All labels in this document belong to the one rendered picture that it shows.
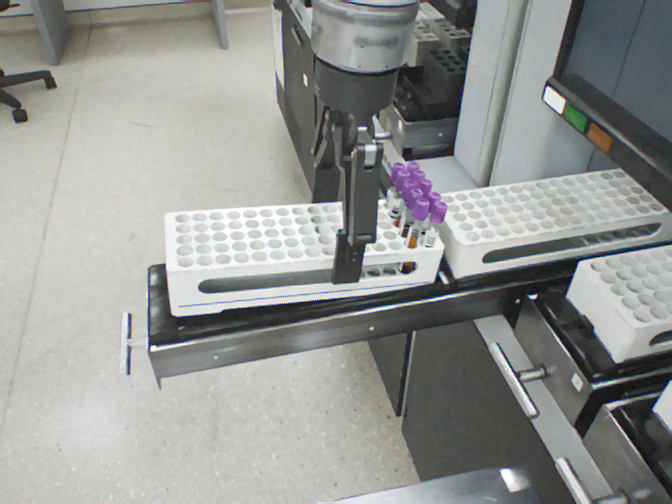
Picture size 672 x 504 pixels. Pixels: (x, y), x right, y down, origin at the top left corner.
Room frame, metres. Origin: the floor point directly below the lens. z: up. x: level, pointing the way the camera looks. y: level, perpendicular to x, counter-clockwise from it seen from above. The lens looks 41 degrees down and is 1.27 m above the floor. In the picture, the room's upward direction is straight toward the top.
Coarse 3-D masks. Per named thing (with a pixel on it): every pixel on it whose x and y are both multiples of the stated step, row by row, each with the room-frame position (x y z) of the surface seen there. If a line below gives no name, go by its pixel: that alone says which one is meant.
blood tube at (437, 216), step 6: (438, 204) 0.49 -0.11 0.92; (444, 204) 0.49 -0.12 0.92; (432, 210) 0.48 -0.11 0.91; (438, 210) 0.48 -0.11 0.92; (444, 210) 0.48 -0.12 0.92; (432, 216) 0.48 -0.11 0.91; (438, 216) 0.48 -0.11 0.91; (444, 216) 0.48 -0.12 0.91; (432, 222) 0.48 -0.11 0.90; (438, 222) 0.48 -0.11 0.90; (432, 228) 0.48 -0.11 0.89; (438, 228) 0.48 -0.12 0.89; (426, 234) 0.48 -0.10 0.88; (432, 234) 0.48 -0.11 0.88; (426, 240) 0.48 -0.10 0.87; (432, 240) 0.48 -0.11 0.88; (426, 246) 0.48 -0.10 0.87; (432, 246) 0.48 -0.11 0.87
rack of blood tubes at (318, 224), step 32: (192, 224) 0.49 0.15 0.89; (224, 224) 0.49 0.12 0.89; (256, 224) 0.50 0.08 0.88; (288, 224) 0.51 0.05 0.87; (320, 224) 0.50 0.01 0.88; (384, 224) 0.52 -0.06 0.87; (192, 256) 0.43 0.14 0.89; (224, 256) 0.44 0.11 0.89; (256, 256) 0.45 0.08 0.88; (288, 256) 0.45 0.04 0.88; (320, 256) 0.45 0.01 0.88; (384, 256) 0.46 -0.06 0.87; (416, 256) 0.47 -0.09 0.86; (192, 288) 0.41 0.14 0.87; (224, 288) 0.45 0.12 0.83; (256, 288) 0.45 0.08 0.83; (288, 288) 0.43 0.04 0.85; (320, 288) 0.44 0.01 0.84; (352, 288) 0.45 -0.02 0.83; (384, 288) 0.46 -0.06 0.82
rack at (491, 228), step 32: (448, 192) 0.58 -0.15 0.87; (480, 192) 0.58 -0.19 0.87; (512, 192) 0.58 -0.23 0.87; (544, 192) 0.59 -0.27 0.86; (576, 192) 0.60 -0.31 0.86; (608, 192) 0.59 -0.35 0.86; (640, 192) 0.59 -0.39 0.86; (448, 224) 0.52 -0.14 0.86; (480, 224) 0.53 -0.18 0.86; (512, 224) 0.52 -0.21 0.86; (544, 224) 0.53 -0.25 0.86; (576, 224) 0.53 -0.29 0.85; (608, 224) 0.52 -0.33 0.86; (640, 224) 0.54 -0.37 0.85; (448, 256) 0.51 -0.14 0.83; (480, 256) 0.49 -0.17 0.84; (512, 256) 0.53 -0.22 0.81; (544, 256) 0.51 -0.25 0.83; (576, 256) 0.52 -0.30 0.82
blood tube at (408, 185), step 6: (408, 180) 0.53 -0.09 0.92; (402, 186) 0.52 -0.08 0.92; (408, 186) 0.52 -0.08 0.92; (414, 186) 0.52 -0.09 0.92; (402, 192) 0.52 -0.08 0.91; (408, 192) 0.51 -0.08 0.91; (402, 198) 0.52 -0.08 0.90; (402, 204) 0.52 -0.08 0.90; (402, 210) 0.51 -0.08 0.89; (396, 216) 0.52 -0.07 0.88; (402, 216) 0.51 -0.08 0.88; (396, 222) 0.52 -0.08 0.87; (402, 222) 0.51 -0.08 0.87
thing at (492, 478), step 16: (512, 464) 0.25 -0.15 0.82; (432, 480) 0.23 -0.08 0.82; (448, 480) 0.23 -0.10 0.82; (464, 480) 0.23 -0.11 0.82; (480, 480) 0.23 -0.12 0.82; (496, 480) 0.23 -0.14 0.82; (512, 480) 0.23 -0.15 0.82; (528, 480) 0.23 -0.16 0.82; (352, 496) 0.22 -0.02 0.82; (368, 496) 0.22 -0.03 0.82; (384, 496) 0.22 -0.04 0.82; (400, 496) 0.22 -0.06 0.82; (416, 496) 0.22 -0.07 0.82; (432, 496) 0.22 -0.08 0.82; (448, 496) 0.22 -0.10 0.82; (464, 496) 0.22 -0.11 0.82; (480, 496) 0.22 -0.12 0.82; (496, 496) 0.22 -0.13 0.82; (512, 496) 0.22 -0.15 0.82; (528, 496) 0.22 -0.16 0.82
